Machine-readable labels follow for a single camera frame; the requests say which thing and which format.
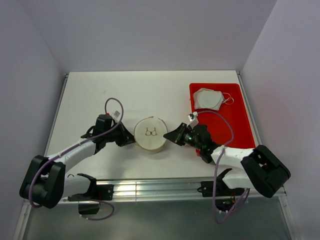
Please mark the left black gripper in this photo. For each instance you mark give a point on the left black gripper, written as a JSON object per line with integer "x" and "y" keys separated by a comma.
{"x": 126, "y": 137}

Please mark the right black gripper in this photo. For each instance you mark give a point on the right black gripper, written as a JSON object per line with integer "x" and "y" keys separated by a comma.
{"x": 176, "y": 135}

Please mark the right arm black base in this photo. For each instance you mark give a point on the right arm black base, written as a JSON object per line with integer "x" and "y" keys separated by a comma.
{"x": 212, "y": 188}

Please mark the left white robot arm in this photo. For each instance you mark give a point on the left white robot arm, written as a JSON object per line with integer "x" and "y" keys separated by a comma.
{"x": 45, "y": 182}

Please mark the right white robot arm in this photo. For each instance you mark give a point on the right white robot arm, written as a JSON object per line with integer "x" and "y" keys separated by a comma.
{"x": 246, "y": 168}

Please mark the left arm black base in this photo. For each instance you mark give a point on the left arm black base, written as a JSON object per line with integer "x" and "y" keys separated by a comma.
{"x": 101, "y": 196}

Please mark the white folded bra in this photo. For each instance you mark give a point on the white folded bra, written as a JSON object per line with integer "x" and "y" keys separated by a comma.
{"x": 211, "y": 99}

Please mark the red plastic tray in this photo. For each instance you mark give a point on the red plastic tray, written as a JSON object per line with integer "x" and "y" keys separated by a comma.
{"x": 235, "y": 119}

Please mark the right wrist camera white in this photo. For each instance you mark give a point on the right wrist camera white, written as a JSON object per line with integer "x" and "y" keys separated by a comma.
{"x": 193, "y": 119}

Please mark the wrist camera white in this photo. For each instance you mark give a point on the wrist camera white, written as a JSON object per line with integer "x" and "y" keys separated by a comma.
{"x": 193, "y": 119}
{"x": 116, "y": 115}

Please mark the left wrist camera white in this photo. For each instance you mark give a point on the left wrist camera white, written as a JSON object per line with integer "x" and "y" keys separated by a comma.
{"x": 116, "y": 115}

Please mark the aluminium rail frame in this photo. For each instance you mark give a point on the aluminium rail frame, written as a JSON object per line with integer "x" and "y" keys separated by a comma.
{"x": 155, "y": 195}

